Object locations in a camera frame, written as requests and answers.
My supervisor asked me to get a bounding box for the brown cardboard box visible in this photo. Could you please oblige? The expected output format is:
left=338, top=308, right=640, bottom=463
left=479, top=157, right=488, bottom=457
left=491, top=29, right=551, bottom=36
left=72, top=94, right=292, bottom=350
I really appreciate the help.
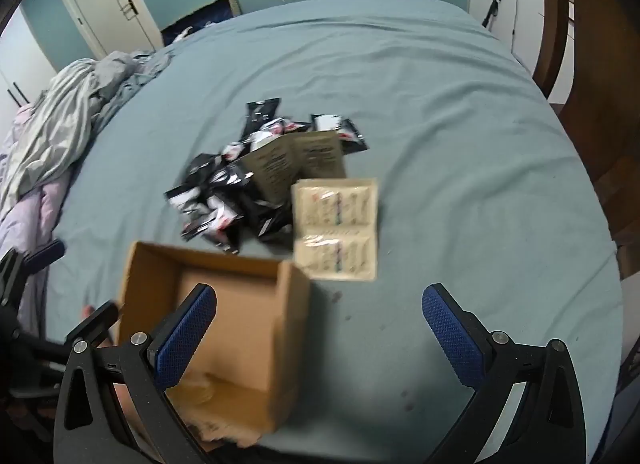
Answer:
left=117, top=242, right=310, bottom=447

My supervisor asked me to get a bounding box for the beige twin sachet pack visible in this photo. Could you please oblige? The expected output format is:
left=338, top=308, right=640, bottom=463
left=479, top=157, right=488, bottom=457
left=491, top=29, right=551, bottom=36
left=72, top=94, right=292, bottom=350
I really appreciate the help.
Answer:
left=292, top=178, right=378, bottom=281

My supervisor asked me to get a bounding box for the person's hand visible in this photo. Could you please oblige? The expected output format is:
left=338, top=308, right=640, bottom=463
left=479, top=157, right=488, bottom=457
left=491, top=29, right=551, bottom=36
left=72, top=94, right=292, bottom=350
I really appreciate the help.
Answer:
left=81, top=304, right=151, bottom=445

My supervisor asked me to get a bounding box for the lilac duvet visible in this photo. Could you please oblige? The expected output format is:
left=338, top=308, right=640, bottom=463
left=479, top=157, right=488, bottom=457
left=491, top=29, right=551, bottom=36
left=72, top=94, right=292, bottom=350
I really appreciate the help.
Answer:
left=1, top=104, right=70, bottom=337

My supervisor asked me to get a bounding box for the grey crumpled blanket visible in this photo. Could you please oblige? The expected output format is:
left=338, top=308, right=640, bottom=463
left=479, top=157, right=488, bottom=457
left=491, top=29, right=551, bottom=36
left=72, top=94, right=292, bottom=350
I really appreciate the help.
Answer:
left=1, top=50, right=172, bottom=215

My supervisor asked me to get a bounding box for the teal bed sheet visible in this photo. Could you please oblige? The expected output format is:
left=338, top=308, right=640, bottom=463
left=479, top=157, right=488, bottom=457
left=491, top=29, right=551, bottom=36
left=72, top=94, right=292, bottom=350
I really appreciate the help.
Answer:
left=44, top=0, right=626, bottom=464

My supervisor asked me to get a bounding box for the white wardrobe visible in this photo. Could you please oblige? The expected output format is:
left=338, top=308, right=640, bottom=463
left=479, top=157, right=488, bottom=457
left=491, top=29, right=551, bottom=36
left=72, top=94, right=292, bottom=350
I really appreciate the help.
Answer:
left=0, top=6, right=56, bottom=139

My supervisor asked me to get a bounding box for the olive folded paper leaflet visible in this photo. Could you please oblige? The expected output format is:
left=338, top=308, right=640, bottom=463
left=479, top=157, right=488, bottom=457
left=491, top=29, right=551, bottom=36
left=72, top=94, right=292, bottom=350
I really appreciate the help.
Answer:
left=240, top=130, right=346, bottom=204

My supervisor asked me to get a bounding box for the black white snack packet right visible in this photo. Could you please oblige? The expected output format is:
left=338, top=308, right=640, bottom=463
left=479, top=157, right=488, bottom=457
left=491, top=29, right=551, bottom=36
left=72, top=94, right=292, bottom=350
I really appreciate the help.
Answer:
left=310, top=114, right=369, bottom=154

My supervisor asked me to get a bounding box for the black snack packet far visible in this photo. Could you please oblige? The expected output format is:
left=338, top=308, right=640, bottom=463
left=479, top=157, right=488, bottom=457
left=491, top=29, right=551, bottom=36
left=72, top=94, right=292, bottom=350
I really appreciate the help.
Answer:
left=241, top=98, right=281, bottom=140

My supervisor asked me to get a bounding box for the white door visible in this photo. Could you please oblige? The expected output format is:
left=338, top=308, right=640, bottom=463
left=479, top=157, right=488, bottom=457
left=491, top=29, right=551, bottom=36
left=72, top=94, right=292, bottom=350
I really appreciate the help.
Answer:
left=62, top=0, right=163, bottom=58

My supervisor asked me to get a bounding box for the brown wooden furniture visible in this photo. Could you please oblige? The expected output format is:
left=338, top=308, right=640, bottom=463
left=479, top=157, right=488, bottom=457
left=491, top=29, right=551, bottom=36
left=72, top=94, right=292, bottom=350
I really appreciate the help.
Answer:
left=534, top=0, right=639, bottom=278

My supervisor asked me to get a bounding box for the white cabinet with black handles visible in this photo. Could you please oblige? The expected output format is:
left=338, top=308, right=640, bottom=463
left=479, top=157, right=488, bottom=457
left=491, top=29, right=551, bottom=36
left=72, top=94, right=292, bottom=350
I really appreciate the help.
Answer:
left=469, top=0, right=544, bottom=73

